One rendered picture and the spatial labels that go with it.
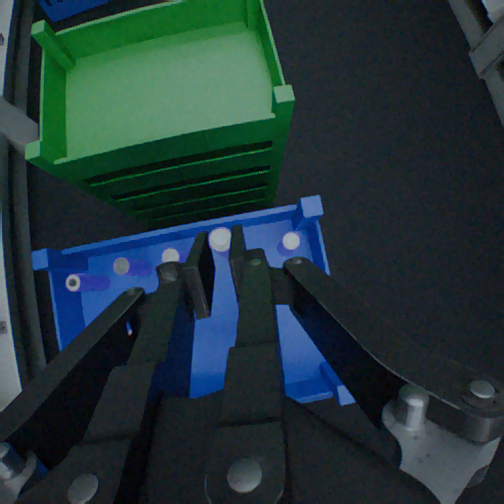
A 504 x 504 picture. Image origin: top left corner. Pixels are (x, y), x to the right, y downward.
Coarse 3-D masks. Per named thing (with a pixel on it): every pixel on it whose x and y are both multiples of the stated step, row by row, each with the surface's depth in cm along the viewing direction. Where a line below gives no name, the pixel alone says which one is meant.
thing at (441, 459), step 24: (408, 384) 6; (384, 408) 6; (408, 408) 5; (384, 432) 6; (408, 432) 5; (432, 432) 5; (408, 456) 5; (432, 456) 5; (456, 456) 4; (480, 456) 4; (432, 480) 4; (456, 480) 4
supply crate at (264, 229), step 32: (192, 224) 29; (224, 224) 31; (256, 224) 34; (288, 224) 34; (32, 256) 27; (64, 256) 30; (96, 256) 34; (128, 256) 34; (160, 256) 34; (288, 256) 34; (320, 256) 30; (64, 288) 31; (128, 288) 34; (224, 288) 34; (64, 320) 30; (224, 320) 33; (288, 320) 33; (224, 352) 33; (288, 352) 33; (192, 384) 33; (288, 384) 32; (320, 384) 30
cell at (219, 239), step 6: (216, 228) 20; (222, 228) 20; (210, 234) 20; (216, 234) 20; (222, 234) 20; (228, 234) 20; (210, 240) 20; (216, 240) 20; (222, 240) 20; (228, 240) 20; (210, 246) 20; (216, 246) 20; (222, 246) 20; (228, 246) 20; (216, 252) 21; (222, 252) 20; (228, 252) 21
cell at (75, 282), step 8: (72, 280) 28; (80, 280) 28; (88, 280) 29; (96, 280) 31; (104, 280) 33; (72, 288) 28; (80, 288) 28; (88, 288) 30; (96, 288) 31; (104, 288) 33
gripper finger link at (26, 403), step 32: (96, 320) 11; (64, 352) 9; (96, 352) 9; (128, 352) 11; (32, 384) 7; (64, 384) 8; (96, 384) 9; (0, 416) 6; (32, 416) 6; (64, 416) 7; (32, 448) 7; (64, 448) 7
